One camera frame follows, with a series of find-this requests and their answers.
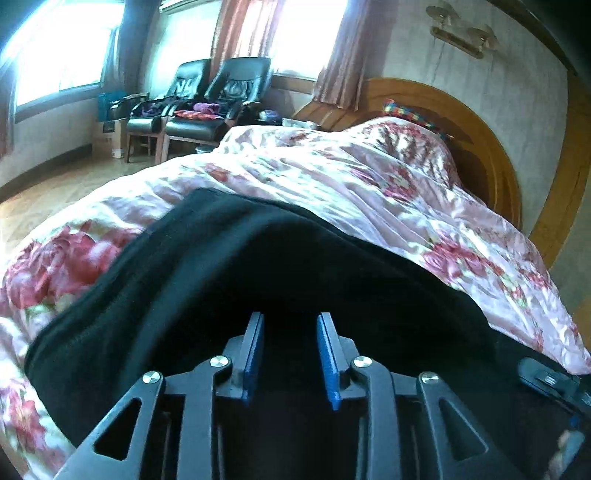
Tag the blue box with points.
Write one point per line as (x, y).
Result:
(113, 106)

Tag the pink floral blanket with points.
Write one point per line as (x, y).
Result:
(323, 184)

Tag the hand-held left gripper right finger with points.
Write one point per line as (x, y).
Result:
(325, 355)

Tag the window behind pink curtains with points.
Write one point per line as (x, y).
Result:
(304, 37)

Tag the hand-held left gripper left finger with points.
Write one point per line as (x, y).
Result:
(254, 350)

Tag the purple cloth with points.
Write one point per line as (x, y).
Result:
(207, 107)

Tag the cardboard box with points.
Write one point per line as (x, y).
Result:
(108, 138)

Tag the dark purple clothes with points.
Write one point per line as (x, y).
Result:
(150, 110)

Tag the brass wall lamp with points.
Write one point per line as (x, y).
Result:
(461, 37)

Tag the colourful checked pillow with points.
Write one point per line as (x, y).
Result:
(411, 113)

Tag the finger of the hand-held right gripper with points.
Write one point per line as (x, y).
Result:
(549, 381)

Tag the wooden headboard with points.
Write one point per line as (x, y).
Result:
(485, 152)

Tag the large side window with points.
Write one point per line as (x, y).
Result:
(60, 50)

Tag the pink curtain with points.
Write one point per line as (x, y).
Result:
(351, 50)
(231, 27)

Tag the dark curtain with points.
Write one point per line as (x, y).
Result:
(117, 46)

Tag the red patterned cushion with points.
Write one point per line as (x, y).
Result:
(198, 115)

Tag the black leather armchair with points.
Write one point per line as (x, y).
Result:
(189, 78)
(240, 78)

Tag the black pants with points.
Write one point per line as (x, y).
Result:
(277, 258)

